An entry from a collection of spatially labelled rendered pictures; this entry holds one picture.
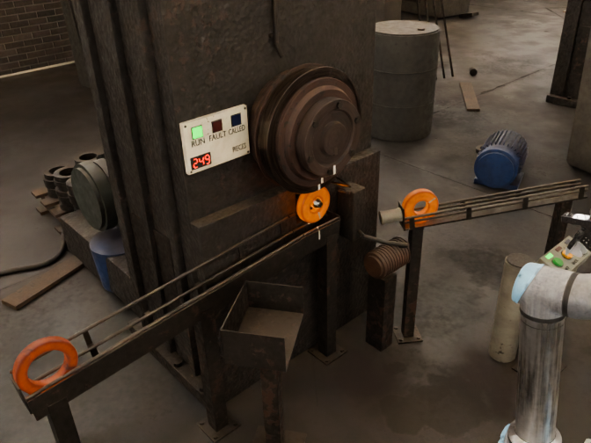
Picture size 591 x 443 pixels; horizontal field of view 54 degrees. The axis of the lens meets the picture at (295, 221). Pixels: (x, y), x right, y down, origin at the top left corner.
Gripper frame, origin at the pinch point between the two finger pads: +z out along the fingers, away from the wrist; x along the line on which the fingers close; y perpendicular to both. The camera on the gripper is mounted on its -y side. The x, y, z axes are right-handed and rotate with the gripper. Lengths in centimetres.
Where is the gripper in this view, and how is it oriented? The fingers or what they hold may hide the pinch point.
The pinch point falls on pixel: (566, 250)
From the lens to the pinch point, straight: 243.6
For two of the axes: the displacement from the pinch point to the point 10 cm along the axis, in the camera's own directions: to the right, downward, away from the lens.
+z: -2.0, 6.9, 6.9
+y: 6.4, 6.3, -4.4
